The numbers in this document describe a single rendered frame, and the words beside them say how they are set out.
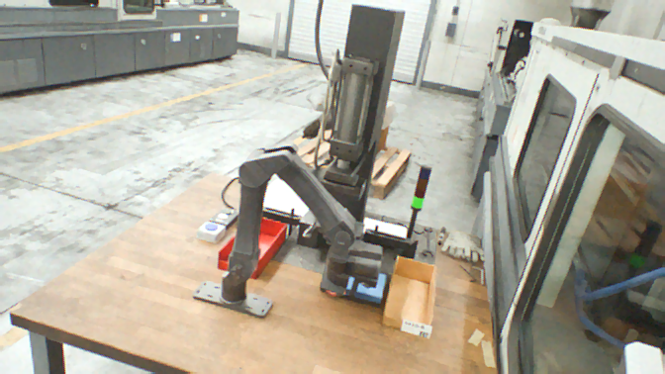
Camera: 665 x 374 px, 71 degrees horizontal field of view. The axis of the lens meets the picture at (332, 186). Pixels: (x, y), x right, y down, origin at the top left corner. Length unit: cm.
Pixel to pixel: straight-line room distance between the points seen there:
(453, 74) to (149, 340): 983
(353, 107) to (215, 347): 73
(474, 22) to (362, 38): 914
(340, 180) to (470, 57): 925
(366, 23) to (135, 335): 100
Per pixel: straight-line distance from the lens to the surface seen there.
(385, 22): 138
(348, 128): 135
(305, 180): 103
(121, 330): 120
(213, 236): 149
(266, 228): 154
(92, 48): 707
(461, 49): 1053
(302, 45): 1119
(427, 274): 146
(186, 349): 114
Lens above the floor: 168
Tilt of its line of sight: 23 degrees down
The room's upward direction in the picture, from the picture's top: 10 degrees clockwise
